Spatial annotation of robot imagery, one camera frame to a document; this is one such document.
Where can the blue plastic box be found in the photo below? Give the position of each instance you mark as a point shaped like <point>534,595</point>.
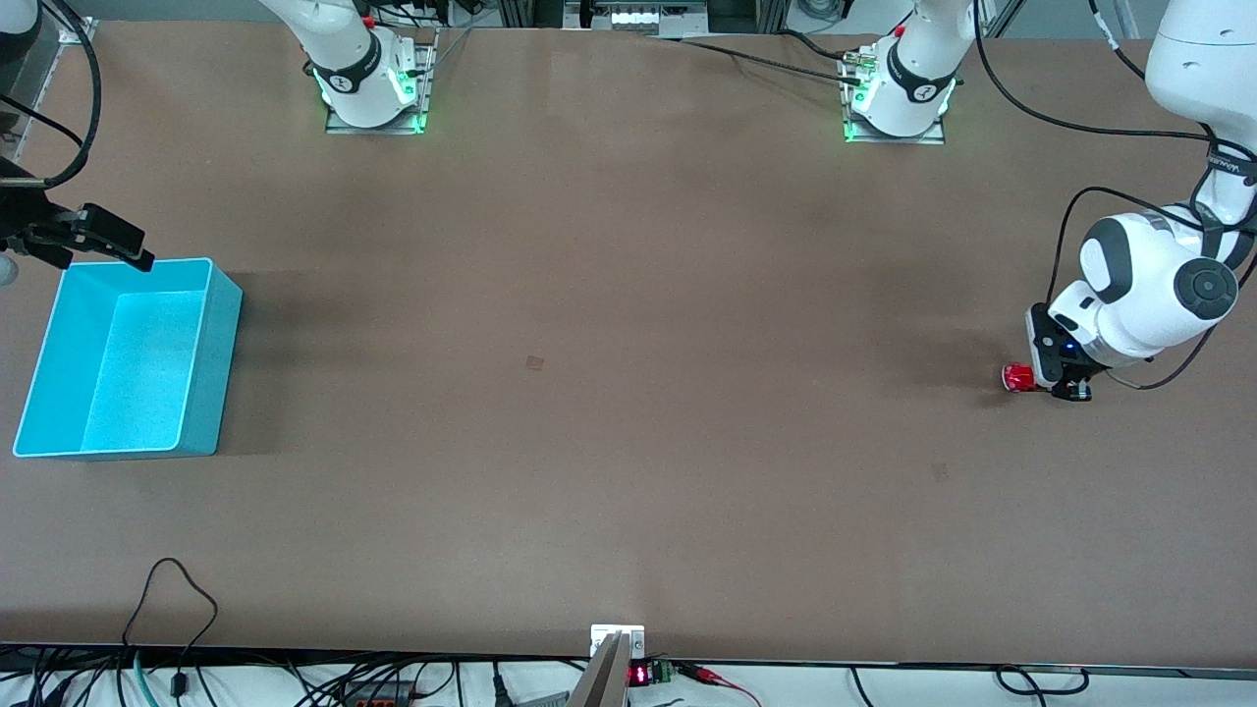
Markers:
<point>137,363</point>

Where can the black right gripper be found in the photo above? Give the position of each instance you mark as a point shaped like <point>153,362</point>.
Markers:
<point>27,233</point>

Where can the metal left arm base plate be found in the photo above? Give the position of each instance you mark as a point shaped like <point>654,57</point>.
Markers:
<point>933,138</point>

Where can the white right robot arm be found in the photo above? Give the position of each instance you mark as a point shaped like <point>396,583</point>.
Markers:
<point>354,59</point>

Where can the red LED display module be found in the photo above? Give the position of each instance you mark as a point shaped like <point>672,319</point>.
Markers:
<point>640,675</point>

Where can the grey aluminium camera bar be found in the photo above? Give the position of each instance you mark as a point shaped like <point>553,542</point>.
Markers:
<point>604,678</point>

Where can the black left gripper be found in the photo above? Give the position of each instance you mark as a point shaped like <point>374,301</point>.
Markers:
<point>1073,374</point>

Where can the white lit device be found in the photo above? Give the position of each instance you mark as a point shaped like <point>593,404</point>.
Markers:
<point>643,17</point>

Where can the red beetle toy car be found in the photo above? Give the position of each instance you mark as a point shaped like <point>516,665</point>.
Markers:
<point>1019,378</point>

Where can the black power strip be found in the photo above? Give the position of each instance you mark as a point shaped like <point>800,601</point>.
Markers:
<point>378,695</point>

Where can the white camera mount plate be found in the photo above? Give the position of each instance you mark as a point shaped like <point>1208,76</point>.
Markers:
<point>633,636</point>

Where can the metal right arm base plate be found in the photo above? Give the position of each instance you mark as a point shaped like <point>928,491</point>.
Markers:
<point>344,129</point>

